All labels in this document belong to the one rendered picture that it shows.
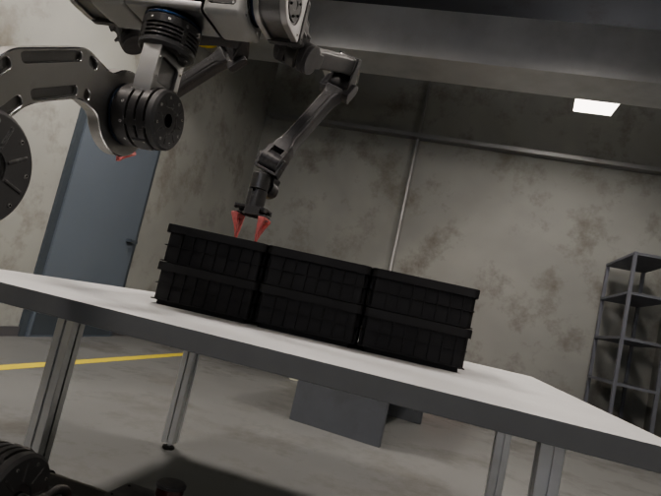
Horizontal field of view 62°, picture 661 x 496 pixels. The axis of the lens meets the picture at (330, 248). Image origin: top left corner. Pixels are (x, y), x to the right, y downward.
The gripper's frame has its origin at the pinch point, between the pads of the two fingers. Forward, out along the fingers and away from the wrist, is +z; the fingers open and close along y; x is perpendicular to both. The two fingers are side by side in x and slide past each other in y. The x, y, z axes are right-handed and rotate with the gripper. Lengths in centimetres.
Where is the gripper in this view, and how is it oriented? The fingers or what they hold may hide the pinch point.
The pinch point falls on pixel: (246, 236)
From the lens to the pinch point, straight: 165.4
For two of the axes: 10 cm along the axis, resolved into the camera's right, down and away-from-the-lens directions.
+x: -1.8, -1.7, -9.7
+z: -2.3, 9.7, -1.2
